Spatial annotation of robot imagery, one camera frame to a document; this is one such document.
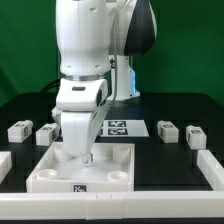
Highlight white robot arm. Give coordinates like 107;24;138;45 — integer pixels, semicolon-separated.
56;0;157;166

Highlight white left fence piece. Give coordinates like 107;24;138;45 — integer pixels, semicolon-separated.
0;151;12;184

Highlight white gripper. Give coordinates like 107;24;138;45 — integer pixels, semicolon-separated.
56;78;108;166

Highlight white square table top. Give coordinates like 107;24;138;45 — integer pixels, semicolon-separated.
26;142;135;193

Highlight white marker sheet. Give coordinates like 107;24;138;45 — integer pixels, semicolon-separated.
100;120;149;137

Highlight white front fence rail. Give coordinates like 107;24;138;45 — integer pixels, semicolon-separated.
0;191;224;220

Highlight black cables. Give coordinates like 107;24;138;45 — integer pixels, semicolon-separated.
39;79;62;94

